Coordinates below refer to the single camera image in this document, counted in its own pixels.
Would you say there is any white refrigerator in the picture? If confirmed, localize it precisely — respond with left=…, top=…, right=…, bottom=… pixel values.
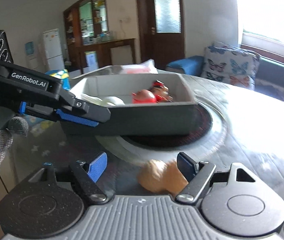
left=43, top=29, right=65, bottom=71

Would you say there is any butterfly-print cushion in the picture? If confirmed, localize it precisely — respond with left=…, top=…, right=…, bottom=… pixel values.
left=201, top=42, right=260, bottom=90

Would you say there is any window with brown frame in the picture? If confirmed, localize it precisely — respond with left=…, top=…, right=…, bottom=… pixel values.
left=234, top=0, right=284, bottom=55

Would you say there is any round turntable on table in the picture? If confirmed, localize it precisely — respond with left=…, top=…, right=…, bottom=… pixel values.
left=96, top=97, right=229, bottom=166

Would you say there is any dark green sofa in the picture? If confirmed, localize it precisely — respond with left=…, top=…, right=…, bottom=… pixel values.
left=241, top=44, right=284, bottom=101

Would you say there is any grey storage box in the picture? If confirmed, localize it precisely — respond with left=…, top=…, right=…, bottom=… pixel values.
left=61, top=72, right=197, bottom=136

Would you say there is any brown door with glass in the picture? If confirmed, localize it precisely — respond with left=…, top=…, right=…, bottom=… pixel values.
left=136, top=0, right=185, bottom=69

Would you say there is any brown wooden cabinet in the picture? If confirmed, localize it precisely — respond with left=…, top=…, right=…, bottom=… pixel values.
left=63, top=0, right=136, bottom=74

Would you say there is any white item in box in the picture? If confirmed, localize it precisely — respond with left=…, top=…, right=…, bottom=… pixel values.
left=81, top=93, right=125, bottom=107

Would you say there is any red toy in box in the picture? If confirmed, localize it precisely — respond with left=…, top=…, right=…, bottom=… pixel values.
left=132, top=80, right=173, bottom=103

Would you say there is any orange plush toy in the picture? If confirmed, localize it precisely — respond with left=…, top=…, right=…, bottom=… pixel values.
left=137, top=159, right=189, bottom=197

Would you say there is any blue cushion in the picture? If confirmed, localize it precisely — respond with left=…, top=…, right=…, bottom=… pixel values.
left=165, top=56, right=204, bottom=76

